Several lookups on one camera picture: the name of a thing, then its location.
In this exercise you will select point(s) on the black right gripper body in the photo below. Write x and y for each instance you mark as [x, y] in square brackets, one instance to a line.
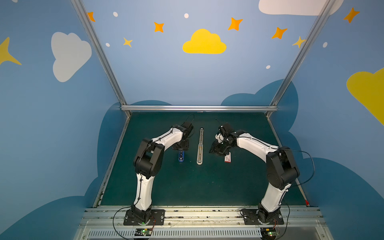
[218, 147]

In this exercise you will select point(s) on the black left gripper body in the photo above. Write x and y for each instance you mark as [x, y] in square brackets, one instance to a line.
[180, 145]

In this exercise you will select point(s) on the red white staple box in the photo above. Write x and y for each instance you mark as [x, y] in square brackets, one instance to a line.
[228, 158]

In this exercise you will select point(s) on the beige black stapler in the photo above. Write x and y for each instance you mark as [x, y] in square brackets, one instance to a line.
[200, 147]

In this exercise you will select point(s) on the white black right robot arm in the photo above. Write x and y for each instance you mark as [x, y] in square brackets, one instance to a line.
[282, 168]

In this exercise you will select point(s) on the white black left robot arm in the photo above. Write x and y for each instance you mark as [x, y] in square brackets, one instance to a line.
[148, 162]

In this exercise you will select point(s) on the aluminium back crossbar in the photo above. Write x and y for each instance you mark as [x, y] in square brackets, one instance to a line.
[158, 108]

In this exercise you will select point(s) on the right green circuit board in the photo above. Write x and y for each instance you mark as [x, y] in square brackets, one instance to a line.
[268, 234]

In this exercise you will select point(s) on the green circuit board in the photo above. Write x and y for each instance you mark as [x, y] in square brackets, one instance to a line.
[143, 232]
[268, 234]

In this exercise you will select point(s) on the left green circuit board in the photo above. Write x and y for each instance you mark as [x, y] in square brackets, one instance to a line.
[143, 232]

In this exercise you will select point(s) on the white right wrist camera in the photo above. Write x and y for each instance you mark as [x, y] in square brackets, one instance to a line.
[219, 137]

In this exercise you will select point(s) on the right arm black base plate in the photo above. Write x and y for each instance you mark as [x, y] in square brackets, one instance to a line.
[261, 217]

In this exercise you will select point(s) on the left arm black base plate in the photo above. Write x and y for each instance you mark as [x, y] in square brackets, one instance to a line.
[150, 217]

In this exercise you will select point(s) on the aluminium front rail frame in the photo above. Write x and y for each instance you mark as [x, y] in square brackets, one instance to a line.
[203, 223]

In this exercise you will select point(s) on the left aluminium frame post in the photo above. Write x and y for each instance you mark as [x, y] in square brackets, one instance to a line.
[88, 26]

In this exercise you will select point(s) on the aluminium frame post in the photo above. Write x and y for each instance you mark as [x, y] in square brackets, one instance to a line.
[88, 26]
[305, 48]

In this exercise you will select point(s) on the right aluminium frame post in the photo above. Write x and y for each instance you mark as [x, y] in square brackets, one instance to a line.
[305, 48]

